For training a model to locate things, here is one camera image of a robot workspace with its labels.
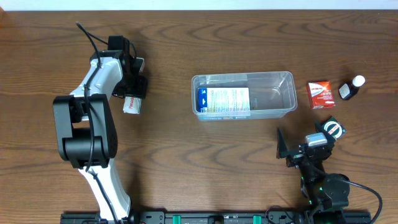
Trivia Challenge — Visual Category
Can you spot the dark bottle white cap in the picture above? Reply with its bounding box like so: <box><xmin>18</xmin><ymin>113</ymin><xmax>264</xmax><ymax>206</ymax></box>
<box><xmin>338</xmin><ymin>75</ymin><xmax>366</xmax><ymax>100</ymax></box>

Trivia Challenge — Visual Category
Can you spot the white Panadol box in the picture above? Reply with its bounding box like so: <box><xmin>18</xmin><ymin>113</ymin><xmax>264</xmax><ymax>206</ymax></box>
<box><xmin>123</xmin><ymin>96</ymin><xmax>142</xmax><ymax>114</ymax></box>

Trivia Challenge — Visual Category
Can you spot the blue KoolFever box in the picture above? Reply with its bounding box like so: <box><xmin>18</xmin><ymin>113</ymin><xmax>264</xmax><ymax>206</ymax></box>
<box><xmin>194</xmin><ymin>87</ymin><xmax>251</xmax><ymax>120</ymax></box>

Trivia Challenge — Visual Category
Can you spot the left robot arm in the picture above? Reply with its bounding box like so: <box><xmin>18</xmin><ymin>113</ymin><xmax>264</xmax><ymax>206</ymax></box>
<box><xmin>53</xmin><ymin>35</ymin><xmax>148</xmax><ymax>223</ymax></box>

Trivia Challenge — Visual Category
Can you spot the dark green round-label box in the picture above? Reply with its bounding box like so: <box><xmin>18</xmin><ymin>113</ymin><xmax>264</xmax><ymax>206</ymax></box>
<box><xmin>322</xmin><ymin>117</ymin><xmax>346</xmax><ymax>140</ymax></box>

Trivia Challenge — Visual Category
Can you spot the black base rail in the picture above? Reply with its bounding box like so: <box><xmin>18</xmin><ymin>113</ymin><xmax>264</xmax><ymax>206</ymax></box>
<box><xmin>60</xmin><ymin>210</ymin><xmax>373</xmax><ymax>224</ymax></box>

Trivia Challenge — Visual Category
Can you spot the clear plastic container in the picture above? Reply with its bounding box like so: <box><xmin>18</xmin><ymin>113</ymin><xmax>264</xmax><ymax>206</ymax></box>
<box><xmin>192</xmin><ymin>71</ymin><xmax>297</xmax><ymax>119</ymax></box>

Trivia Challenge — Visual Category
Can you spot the red medicine box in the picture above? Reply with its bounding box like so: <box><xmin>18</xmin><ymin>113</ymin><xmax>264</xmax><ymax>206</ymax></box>
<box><xmin>307</xmin><ymin>81</ymin><xmax>335</xmax><ymax>110</ymax></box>

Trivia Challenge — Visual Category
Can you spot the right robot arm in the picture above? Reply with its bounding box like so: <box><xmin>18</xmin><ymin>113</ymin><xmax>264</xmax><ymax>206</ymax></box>
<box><xmin>276</xmin><ymin>122</ymin><xmax>350</xmax><ymax>223</ymax></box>

